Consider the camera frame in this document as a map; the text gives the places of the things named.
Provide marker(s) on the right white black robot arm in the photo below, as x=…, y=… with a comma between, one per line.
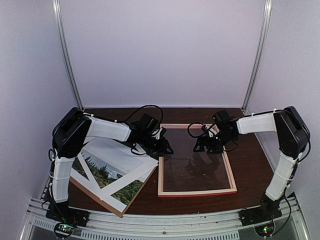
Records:
x=293, y=139

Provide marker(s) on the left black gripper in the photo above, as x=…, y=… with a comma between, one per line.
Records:
x=162, y=148

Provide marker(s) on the brown backing board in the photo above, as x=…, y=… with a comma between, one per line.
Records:
x=111, y=203

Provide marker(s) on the white photo mat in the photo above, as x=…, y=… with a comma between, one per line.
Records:
x=116, y=168

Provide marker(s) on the pink wooden picture frame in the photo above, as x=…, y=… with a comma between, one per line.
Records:
x=194, y=131

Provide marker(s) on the clear acrylic sheet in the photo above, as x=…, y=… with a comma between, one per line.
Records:
x=188, y=171

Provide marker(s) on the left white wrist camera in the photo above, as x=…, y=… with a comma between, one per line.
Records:
x=158, y=134

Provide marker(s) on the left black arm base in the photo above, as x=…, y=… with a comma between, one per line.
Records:
x=61, y=212

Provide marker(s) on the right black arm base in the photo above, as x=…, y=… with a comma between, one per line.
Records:
x=260, y=212

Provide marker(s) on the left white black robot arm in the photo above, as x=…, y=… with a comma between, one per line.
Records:
x=77, y=128

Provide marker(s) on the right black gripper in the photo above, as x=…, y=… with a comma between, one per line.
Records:
x=201, y=140

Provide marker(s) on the right aluminium corner post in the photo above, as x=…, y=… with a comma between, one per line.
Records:
x=264, y=30

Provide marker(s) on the aluminium corner post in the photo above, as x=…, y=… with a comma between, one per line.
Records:
x=264, y=30
x=66, y=57

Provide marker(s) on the left aluminium corner post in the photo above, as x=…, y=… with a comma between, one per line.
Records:
x=66, y=57

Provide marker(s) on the landscape photo print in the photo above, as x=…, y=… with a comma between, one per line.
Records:
x=111, y=176

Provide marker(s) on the front aluminium rail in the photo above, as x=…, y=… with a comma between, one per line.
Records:
x=225, y=225

